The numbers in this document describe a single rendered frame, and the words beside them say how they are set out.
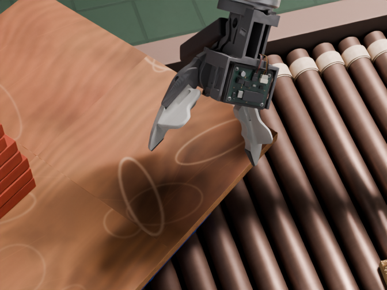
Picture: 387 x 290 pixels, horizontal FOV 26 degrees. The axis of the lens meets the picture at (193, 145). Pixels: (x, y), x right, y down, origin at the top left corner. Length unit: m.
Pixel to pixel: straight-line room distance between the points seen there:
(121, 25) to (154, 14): 0.12
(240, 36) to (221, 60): 0.04
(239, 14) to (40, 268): 0.42
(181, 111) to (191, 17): 1.87
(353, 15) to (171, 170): 0.52
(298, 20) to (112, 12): 1.44
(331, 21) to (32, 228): 0.68
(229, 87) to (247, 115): 0.10
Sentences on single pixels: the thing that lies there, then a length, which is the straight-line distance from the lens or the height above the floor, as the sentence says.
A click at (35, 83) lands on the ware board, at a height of 1.04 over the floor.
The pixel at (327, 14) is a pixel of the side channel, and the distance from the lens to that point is 1.54.
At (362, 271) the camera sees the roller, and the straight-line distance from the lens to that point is 1.28.
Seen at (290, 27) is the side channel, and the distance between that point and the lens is 1.51.
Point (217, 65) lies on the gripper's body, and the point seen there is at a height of 1.29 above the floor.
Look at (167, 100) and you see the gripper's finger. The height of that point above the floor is 1.23.
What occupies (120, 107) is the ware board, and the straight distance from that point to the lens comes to 1.27.
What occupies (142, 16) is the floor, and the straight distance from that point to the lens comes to 2.87.
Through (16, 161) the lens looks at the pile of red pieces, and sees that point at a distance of 1.13.
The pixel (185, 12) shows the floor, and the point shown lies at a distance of 2.88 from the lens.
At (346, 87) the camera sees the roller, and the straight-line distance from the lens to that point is 1.47.
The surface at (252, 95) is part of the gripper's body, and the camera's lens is 0.99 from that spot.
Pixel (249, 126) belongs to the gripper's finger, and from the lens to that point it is 1.07.
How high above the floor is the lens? 2.02
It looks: 54 degrees down
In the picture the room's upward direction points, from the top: straight up
